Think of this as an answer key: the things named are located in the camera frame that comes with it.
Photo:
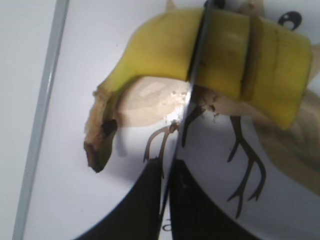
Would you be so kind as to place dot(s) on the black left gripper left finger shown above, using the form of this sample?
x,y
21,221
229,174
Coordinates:
x,y
136,217

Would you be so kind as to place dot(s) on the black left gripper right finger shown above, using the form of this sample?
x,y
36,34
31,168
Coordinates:
x,y
194,216

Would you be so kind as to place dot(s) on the white-handled kitchen knife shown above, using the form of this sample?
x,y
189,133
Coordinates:
x,y
191,77

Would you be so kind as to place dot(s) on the yellow banana stem piece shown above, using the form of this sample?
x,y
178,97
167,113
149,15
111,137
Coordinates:
x,y
160,47

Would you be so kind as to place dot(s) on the yellow banana middle slice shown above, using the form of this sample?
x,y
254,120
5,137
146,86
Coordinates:
x,y
224,54

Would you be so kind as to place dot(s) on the yellow banana end slice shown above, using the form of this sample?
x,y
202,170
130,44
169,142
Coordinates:
x,y
277,70

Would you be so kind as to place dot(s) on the white grey-rimmed cutting board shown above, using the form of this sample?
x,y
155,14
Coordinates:
x,y
67,197

